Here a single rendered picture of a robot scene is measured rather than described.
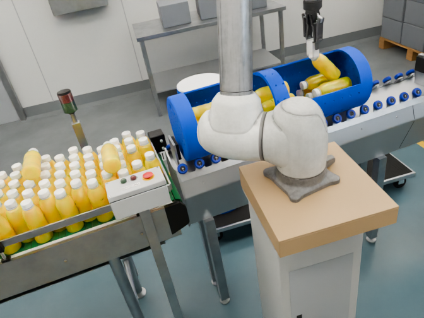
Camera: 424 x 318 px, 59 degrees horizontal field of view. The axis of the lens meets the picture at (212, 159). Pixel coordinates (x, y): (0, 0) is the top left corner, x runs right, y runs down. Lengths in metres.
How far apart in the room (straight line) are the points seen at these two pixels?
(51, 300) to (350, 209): 2.00
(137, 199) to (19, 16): 3.90
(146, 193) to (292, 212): 0.50
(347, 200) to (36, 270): 1.14
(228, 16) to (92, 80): 4.09
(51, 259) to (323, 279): 0.99
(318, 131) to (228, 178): 0.66
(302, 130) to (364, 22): 4.96
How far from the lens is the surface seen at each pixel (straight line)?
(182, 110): 1.49
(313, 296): 1.45
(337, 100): 1.74
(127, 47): 4.97
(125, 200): 1.31
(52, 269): 1.62
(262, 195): 1.19
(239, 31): 1.11
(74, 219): 1.50
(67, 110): 1.87
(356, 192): 1.22
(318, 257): 1.31
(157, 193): 1.32
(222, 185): 1.65
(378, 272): 2.43
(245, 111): 1.11
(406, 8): 5.23
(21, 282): 1.66
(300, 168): 1.14
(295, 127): 1.07
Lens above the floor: 1.83
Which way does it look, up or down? 33 degrees down
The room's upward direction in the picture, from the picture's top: 10 degrees counter-clockwise
